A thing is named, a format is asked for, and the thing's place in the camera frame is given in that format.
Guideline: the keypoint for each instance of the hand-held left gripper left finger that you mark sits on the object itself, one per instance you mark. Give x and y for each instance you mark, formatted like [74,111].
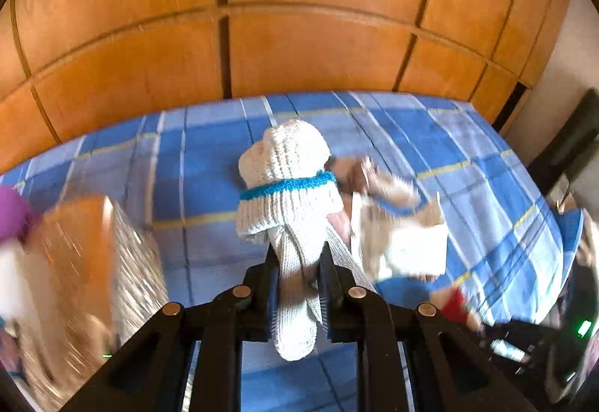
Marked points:
[262,295]

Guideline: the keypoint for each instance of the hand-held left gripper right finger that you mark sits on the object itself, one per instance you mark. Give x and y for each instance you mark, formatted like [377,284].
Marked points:
[334,299]

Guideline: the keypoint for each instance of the red knitted pouch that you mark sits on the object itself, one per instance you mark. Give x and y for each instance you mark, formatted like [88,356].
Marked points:
[456,304]

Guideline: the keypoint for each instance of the white knitted sock doll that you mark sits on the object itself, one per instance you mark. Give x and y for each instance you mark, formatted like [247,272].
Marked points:
[285,187]

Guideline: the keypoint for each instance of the cream crocheted cloth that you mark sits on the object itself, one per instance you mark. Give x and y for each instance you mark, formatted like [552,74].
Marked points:
[393,192]

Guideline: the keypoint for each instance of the brown satin scrunchie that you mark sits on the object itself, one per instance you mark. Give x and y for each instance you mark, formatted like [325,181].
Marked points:
[348,173]

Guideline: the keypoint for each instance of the pink knitted cloth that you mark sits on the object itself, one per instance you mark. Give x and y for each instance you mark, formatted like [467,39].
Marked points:
[340,227]

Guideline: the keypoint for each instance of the blue plaid bed sheet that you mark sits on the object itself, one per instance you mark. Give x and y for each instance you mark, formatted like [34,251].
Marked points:
[196,187]

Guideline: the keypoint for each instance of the white tissue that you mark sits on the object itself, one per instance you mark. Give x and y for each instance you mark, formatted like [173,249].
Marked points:
[18,276]

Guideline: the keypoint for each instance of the wooden wardrobe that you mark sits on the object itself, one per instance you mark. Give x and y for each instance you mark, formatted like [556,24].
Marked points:
[327,42]

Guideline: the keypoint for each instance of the purple cloth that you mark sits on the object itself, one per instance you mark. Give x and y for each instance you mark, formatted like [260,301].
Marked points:
[14,215]

